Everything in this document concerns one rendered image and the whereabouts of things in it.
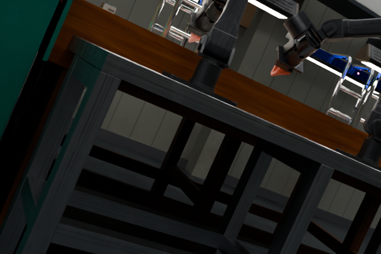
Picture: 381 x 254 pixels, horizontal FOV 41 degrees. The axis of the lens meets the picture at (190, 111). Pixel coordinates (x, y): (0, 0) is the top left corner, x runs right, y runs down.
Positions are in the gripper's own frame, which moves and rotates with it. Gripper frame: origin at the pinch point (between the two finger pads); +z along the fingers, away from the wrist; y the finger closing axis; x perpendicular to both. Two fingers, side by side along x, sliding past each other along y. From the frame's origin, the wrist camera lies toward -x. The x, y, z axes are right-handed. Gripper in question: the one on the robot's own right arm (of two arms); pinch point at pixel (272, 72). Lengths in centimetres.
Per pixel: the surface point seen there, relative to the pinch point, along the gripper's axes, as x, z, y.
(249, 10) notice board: -203, 142, -89
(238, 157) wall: -117, 222, -140
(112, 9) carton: 9, -3, 58
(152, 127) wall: -112, 221, -53
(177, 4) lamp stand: -31.2, 20.3, 29.1
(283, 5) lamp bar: -30.3, -3.4, -1.8
